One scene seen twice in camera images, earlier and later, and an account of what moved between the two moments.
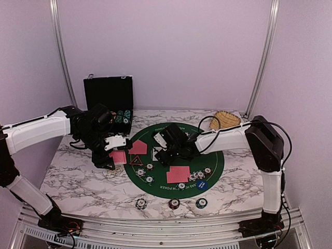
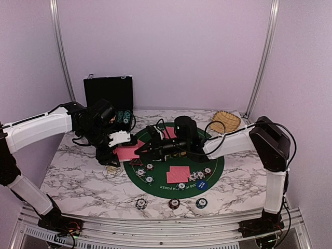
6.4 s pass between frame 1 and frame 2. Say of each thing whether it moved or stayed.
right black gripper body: moved
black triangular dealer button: stayed
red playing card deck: moved
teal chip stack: stayed
